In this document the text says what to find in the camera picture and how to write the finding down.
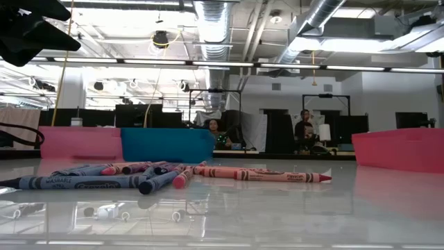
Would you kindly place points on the white paper roll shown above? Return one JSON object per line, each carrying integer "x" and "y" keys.
{"x": 324, "y": 132}

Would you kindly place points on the black rig frame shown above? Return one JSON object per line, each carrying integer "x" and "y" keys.
{"x": 215, "y": 90}
{"x": 326, "y": 95}

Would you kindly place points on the beige curtain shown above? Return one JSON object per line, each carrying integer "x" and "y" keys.
{"x": 19, "y": 116}

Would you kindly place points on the black partition panel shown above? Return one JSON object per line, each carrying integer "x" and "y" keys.
{"x": 97, "y": 118}

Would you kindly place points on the person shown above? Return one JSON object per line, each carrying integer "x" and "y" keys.
{"x": 304, "y": 130}
{"x": 216, "y": 130}

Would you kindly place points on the black cabinet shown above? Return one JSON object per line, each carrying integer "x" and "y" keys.
{"x": 350, "y": 128}

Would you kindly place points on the purple crayon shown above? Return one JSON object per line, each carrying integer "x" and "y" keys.
{"x": 166, "y": 168}
{"x": 140, "y": 166}

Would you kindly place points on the blue plastic bin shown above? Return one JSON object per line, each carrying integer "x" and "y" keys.
{"x": 166, "y": 146}

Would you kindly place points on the white cloth sheet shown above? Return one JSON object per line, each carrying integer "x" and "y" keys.
{"x": 255, "y": 132}

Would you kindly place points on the large pink plastic bin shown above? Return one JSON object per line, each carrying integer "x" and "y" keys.
{"x": 79, "y": 144}

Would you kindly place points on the white cup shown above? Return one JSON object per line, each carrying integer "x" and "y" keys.
{"x": 76, "y": 121}

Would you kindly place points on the long ceiling light strip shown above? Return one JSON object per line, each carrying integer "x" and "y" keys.
{"x": 156, "y": 62}

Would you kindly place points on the silver diagonal duct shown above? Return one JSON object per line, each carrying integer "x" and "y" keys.
{"x": 312, "y": 21}

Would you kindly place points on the small red plastic bin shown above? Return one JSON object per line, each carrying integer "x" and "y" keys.
{"x": 399, "y": 149}

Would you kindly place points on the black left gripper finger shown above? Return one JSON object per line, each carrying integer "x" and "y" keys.
{"x": 48, "y": 9}
{"x": 34, "y": 41}

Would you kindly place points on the silver ventilation duct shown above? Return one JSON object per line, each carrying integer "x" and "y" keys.
{"x": 211, "y": 34}

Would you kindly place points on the black chair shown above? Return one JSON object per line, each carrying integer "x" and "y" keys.
{"x": 6, "y": 141}

